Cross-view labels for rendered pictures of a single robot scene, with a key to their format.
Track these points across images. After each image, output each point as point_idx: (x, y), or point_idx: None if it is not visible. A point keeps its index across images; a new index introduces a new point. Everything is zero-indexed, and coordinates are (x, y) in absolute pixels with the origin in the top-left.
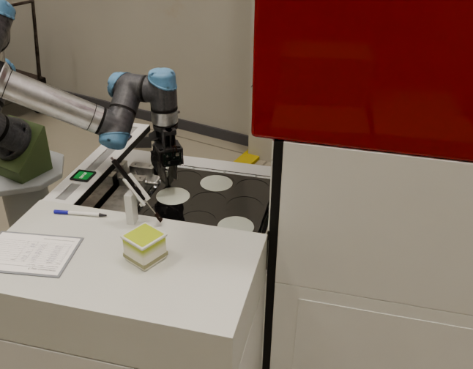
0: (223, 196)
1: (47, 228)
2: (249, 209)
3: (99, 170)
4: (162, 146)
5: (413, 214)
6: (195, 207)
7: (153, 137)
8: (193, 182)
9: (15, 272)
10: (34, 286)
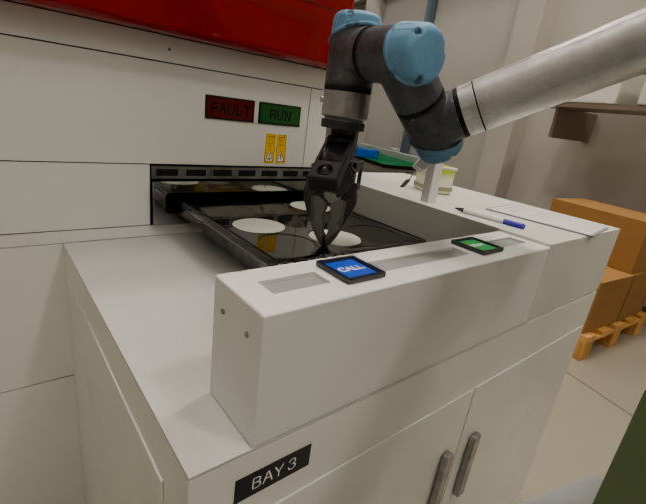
0: (277, 217)
1: (530, 224)
2: (275, 206)
3: (443, 244)
4: (352, 156)
5: None
6: (325, 223)
7: (349, 162)
8: (285, 236)
9: (554, 214)
10: (532, 208)
